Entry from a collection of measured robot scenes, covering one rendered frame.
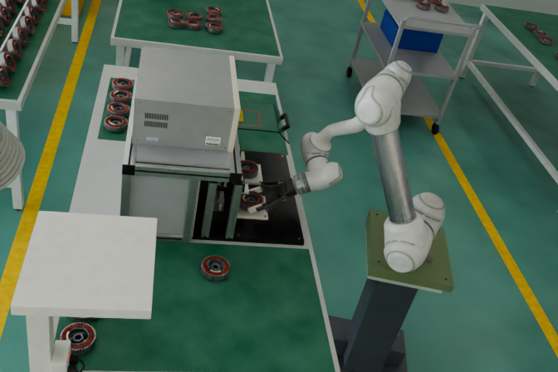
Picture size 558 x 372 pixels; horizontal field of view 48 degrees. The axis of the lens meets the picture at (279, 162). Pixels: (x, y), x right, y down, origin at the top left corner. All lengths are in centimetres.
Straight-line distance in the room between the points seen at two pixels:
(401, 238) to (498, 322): 156
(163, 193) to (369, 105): 85
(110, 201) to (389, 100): 127
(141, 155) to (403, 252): 104
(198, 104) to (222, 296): 72
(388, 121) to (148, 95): 88
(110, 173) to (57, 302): 124
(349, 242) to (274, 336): 171
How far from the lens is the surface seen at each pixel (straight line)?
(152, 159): 236
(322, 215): 405
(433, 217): 256
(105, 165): 293
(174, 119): 237
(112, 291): 175
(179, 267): 246
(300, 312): 239
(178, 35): 419
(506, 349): 374
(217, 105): 235
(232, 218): 252
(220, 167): 236
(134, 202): 245
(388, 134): 223
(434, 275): 269
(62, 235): 191
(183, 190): 241
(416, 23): 483
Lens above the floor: 251
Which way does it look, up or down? 35 degrees down
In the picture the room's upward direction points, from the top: 13 degrees clockwise
